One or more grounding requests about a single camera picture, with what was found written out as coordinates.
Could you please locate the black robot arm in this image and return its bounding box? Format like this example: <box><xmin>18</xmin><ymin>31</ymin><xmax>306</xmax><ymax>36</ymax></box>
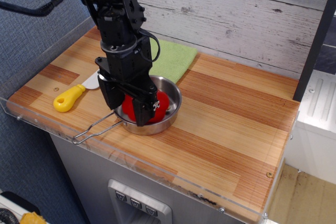
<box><xmin>81</xmin><ymin>0</ymin><xmax>158</xmax><ymax>126</ymax></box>

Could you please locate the stainless steel pot with handle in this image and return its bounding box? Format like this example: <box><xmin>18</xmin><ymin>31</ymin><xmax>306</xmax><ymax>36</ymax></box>
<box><xmin>71</xmin><ymin>76</ymin><xmax>182</xmax><ymax>144</ymax></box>

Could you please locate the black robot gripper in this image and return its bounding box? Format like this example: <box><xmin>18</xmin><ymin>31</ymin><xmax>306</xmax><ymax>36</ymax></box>
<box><xmin>95</xmin><ymin>36</ymin><xmax>159</xmax><ymax>126</ymax></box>

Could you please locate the grey cabinet with dispenser panel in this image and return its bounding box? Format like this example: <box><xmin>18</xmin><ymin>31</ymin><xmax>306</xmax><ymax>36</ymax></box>
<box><xmin>48</xmin><ymin>132</ymin><xmax>253</xmax><ymax>224</ymax></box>

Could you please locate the white ribbed appliance at right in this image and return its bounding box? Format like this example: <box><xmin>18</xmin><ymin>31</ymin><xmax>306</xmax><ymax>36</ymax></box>
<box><xmin>284</xmin><ymin>70</ymin><xmax>335</xmax><ymax>184</ymax></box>

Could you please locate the green folded cloth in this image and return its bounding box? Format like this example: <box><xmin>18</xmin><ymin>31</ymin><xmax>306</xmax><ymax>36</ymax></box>
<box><xmin>149</xmin><ymin>39</ymin><xmax>198</xmax><ymax>83</ymax></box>

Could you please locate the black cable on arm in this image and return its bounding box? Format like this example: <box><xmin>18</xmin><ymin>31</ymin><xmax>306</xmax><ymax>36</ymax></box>
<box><xmin>0</xmin><ymin>0</ymin><xmax>68</xmax><ymax>17</ymax></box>

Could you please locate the red toy bell pepper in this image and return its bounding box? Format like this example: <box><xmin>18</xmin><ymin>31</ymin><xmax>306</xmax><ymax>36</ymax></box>
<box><xmin>122</xmin><ymin>91</ymin><xmax>170</xmax><ymax>123</ymax></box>

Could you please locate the yellow-handled toy knife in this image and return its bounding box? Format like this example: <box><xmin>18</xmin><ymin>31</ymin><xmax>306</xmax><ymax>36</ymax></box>
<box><xmin>53</xmin><ymin>70</ymin><xmax>99</xmax><ymax>113</ymax></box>

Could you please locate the dark right vertical post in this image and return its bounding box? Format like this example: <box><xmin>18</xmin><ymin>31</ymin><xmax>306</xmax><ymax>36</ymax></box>
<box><xmin>293</xmin><ymin>0</ymin><xmax>335</xmax><ymax>102</ymax></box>

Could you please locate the yellow object bottom left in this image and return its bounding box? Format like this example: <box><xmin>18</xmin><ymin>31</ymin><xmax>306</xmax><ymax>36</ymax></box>
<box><xmin>19</xmin><ymin>212</ymin><xmax>47</xmax><ymax>224</ymax></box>

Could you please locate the clear acrylic guard rail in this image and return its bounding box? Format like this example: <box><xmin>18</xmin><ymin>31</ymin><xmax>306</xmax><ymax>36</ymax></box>
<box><xmin>6</xmin><ymin>5</ymin><xmax>301</xmax><ymax>223</ymax></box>

